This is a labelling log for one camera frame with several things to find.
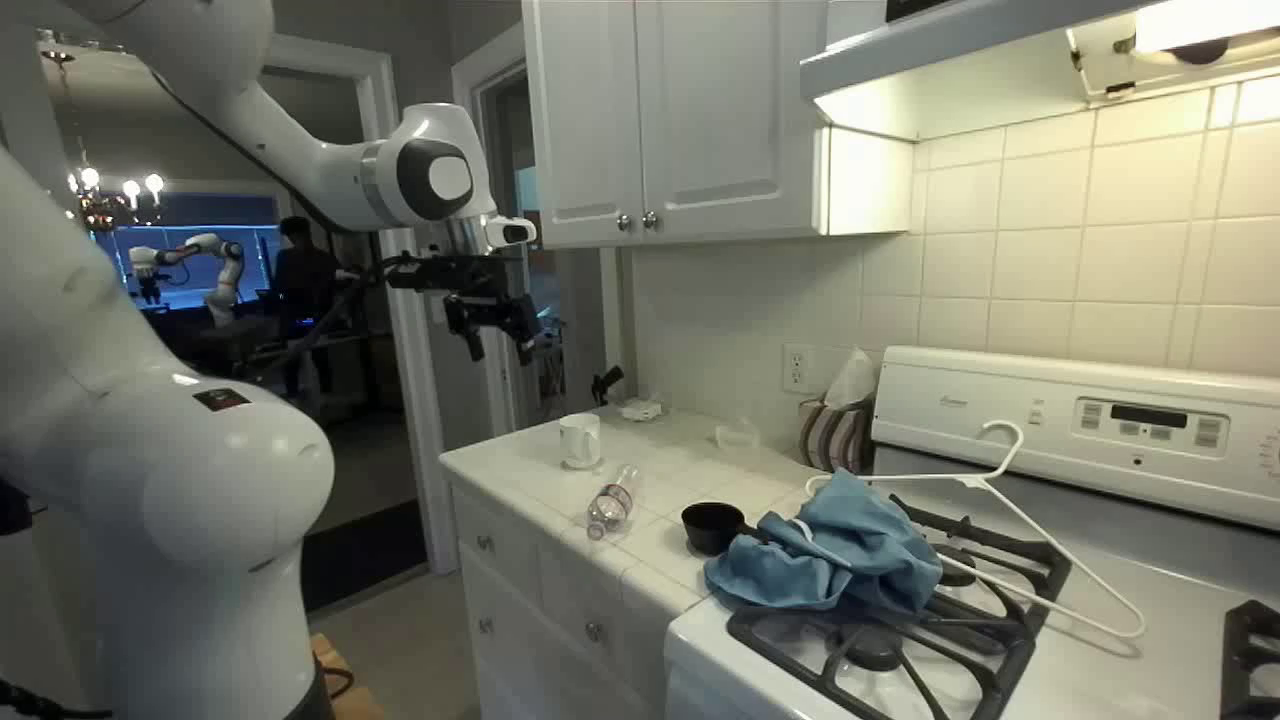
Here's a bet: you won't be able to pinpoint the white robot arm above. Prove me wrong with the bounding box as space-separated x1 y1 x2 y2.
0 0 537 720

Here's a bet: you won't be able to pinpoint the person in background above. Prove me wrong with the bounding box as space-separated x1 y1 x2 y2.
271 214 337 340

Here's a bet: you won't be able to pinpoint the white gas stove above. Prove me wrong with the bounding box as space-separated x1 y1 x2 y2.
664 349 1280 720

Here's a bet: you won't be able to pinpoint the white mug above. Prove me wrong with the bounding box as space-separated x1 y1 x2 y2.
557 410 604 473

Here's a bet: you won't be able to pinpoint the plates against backsplash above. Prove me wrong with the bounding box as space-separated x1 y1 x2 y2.
800 349 878 473

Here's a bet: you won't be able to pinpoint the white cabinet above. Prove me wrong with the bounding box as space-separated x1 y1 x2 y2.
522 0 913 249
455 478 671 720

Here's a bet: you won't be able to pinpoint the black left stove grate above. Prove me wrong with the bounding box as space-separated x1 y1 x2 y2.
728 503 1074 720

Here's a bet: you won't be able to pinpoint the white range hood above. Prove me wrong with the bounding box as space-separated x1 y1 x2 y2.
800 0 1280 141

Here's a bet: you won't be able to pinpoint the white lower cabinet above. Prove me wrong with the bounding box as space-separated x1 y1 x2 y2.
455 478 671 720

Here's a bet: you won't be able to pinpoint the black right stove grate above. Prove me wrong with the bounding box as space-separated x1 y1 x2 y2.
1221 599 1280 720

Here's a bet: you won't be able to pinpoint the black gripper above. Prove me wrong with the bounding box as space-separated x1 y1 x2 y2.
383 251 542 364

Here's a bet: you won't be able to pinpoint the small white dish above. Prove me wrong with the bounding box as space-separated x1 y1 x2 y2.
621 401 664 425

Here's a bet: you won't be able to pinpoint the blue cloth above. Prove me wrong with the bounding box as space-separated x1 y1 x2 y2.
703 473 946 617

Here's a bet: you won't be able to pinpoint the black stove grate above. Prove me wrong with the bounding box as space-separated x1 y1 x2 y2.
728 503 1074 720
1221 599 1280 720

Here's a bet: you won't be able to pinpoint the white plastic hanger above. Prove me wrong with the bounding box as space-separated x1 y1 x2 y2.
800 414 1151 644

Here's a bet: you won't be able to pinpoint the clear plastic water bottle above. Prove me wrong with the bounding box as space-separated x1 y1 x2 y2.
589 465 635 540

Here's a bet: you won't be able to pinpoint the wall outlet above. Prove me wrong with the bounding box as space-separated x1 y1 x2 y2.
779 345 813 397

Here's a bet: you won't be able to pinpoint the chandelier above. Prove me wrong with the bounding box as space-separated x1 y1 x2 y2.
41 40 163 230

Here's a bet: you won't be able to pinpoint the small black pot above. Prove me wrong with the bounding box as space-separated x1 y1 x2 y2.
682 500 746 554

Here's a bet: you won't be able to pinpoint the white upper cabinet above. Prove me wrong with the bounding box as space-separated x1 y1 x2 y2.
522 0 913 249

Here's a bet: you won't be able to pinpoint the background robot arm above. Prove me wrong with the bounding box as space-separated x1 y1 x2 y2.
128 230 245 324

